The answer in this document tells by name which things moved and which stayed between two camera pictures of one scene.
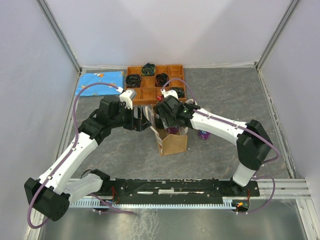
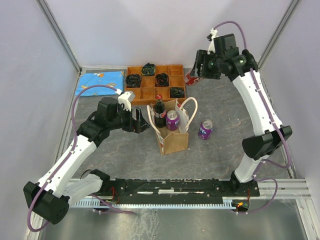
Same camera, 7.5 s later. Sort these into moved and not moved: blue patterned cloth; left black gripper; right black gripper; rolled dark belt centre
Moved: right black gripper
Not moved: blue patterned cloth; left black gripper; rolled dark belt centre
